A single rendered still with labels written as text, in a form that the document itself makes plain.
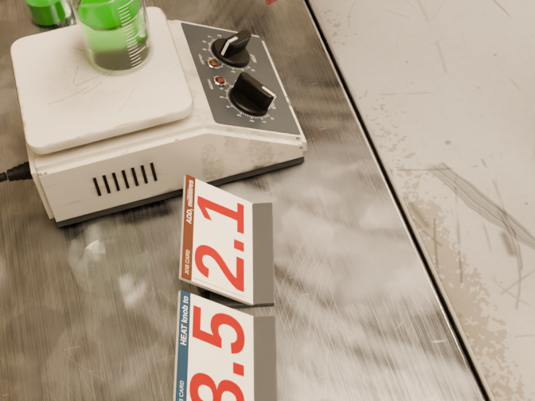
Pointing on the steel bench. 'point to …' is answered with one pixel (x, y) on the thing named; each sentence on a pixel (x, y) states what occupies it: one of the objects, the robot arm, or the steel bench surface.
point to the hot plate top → (94, 89)
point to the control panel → (257, 55)
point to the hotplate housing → (156, 157)
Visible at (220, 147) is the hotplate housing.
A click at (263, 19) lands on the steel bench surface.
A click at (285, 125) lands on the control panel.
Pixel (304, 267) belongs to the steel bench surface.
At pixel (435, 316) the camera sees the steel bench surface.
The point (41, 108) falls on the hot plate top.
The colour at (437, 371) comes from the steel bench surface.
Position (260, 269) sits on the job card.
